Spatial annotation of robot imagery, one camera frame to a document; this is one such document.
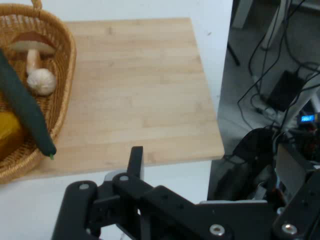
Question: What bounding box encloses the brown cap toy mushroom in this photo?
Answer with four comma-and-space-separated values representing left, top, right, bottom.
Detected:
8, 31, 57, 76

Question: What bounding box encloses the black rounded base cover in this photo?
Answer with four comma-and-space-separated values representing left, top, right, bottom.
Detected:
214, 127, 276, 201

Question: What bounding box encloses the dark green cucumber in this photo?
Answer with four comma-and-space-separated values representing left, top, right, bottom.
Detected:
0, 48, 58, 161

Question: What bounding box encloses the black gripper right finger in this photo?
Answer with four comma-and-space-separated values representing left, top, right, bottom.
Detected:
272, 168, 320, 240

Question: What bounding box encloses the black power adapter box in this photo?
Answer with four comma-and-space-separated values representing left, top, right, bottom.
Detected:
268, 70, 307, 112

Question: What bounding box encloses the white metal stand leg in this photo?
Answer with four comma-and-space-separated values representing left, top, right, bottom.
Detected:
261, 0, 292, 50

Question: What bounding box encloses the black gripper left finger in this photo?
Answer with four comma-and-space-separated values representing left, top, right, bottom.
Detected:
51, 146, 235, 240

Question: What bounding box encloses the wooden cutting board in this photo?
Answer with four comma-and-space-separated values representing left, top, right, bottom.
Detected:
21, 17, 225, 181

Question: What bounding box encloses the device with blue display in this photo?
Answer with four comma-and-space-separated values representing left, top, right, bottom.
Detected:
298, 113, 316, 124

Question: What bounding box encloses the yellow bell pepper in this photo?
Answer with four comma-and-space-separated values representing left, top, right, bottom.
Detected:
0, 111, 26, 161

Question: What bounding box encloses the woven wicker basket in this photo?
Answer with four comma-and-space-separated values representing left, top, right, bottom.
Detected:
0, 0, 77, 185

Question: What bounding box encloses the white garlic bulb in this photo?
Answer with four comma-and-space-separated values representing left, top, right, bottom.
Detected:
26, 68, 57, 96

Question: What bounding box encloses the thin black floor cable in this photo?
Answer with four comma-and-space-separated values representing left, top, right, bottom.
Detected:
248, 0, 307, 101

